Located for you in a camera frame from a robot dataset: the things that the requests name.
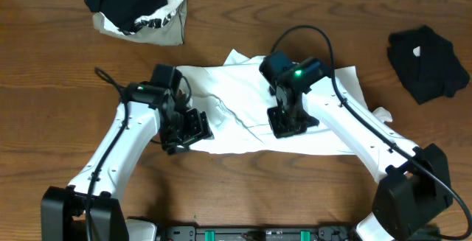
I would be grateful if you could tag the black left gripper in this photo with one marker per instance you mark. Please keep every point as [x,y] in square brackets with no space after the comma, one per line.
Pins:
[197,127]

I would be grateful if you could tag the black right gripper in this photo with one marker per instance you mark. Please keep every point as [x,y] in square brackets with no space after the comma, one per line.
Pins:
[281,130]

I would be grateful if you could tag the white printed t-shirt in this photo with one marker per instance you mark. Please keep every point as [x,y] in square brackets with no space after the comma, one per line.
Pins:
[235,98]

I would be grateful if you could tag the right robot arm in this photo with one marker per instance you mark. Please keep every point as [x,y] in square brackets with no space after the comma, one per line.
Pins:
[413,182]

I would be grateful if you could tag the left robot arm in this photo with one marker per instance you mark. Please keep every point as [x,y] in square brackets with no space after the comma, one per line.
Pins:
[89,207]

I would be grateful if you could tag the white black-print garment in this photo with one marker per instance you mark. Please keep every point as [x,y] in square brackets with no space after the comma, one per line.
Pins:
[158,19]

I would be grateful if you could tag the black garment right side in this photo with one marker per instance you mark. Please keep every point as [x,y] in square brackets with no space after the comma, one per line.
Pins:
[426,64]

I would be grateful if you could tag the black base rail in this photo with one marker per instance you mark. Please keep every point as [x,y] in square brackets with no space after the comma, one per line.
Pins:
[220,233]

